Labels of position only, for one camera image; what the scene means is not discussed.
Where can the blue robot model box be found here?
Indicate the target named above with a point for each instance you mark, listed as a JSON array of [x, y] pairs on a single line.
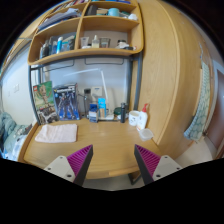
[[66, 101]]

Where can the dark blue small box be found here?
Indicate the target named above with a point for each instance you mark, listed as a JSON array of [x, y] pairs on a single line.
[[93, 113]]

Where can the white mug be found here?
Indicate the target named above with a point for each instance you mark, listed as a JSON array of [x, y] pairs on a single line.
[[133, 117]]

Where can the pink folded towel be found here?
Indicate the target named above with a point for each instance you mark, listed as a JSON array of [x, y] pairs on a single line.
[[57, 134]]

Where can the teal cup on shelf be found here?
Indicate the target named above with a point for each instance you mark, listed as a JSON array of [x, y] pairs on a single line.
[[113, 12]]

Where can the white desk lamp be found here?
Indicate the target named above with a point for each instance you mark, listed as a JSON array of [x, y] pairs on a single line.
[[100, 92]]

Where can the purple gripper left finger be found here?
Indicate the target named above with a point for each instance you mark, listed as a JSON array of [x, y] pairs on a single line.
[[73, 167]]

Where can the green toy figure box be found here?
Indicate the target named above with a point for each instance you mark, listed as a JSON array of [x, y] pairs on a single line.
[[44, 103]]

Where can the wooden wall shelf unit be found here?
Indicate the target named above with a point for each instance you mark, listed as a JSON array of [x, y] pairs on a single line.
[[127, 36]]

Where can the clear plastic container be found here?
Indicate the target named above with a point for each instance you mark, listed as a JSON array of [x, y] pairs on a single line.
[[146, 134]]

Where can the clear glass on shelf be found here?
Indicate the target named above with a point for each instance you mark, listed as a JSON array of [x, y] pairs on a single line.
[[105, 42]]

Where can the green patterned bedding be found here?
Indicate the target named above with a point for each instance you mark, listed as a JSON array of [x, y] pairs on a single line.
[[12, 137]]

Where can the light blue small box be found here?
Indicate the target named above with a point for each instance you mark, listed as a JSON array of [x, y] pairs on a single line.
[[102, 107]]

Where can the wooden wardrobe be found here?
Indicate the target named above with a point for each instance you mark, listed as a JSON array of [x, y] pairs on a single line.
[[170, 74]]

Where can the white pump bottle red cap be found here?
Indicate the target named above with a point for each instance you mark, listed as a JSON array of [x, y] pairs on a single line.
[[142, 120]]

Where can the black slim bottle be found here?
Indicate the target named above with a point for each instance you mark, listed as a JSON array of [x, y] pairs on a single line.
[[123, 112]]

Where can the small white bottle on shelf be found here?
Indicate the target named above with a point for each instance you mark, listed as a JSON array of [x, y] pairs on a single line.
[[95, 42]]

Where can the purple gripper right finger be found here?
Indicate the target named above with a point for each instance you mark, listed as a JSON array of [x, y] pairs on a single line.
[[152, 166]]

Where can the blue tube on shelf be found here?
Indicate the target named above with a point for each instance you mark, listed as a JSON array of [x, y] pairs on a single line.
[[59, 45]]

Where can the green patterned hanging towel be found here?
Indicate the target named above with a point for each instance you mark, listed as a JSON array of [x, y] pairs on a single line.
[[195, 130]]

